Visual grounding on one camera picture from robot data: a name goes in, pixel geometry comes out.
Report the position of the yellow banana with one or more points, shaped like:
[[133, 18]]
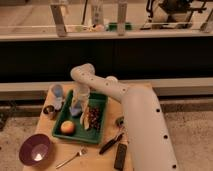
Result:
[[84, 119]]

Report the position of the black rectangular remote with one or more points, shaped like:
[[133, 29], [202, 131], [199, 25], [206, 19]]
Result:
[[120, 157]]

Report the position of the wooden post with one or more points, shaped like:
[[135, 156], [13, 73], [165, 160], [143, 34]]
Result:
[[121, 18], [58, 20]]

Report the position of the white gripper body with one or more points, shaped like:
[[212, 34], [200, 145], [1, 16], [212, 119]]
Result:
[[81, 95]]

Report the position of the green box in background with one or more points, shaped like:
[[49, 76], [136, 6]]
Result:
[[114, 26]]

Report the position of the black handled brush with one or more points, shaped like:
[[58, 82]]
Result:
[[120, 125]]

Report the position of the small metal cup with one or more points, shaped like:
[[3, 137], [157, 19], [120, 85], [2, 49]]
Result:
[[49, 111]]

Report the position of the silver fork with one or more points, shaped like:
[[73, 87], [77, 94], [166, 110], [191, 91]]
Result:
[[80, 153]]

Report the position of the black machine in background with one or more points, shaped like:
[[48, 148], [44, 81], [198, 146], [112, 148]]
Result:
[[173, 14]]

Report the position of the wooden post left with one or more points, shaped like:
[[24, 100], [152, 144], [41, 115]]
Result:
[[58, 20]]

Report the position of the orange peach fruit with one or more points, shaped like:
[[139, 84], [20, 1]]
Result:
[[67, 127]]

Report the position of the blue glass cup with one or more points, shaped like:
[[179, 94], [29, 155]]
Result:
[[57, 92]]

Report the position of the dark red grapes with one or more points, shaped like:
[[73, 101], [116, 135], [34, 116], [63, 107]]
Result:
[[94, 118]]

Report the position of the wooden post right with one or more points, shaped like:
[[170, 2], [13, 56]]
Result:
[[121, 18]]

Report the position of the purple bowl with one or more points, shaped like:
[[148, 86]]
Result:
[[35, 149]]

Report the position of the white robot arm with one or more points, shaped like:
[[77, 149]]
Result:
[[149, 141]]

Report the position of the green plastic tray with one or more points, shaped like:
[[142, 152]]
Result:
[[92, 135]]

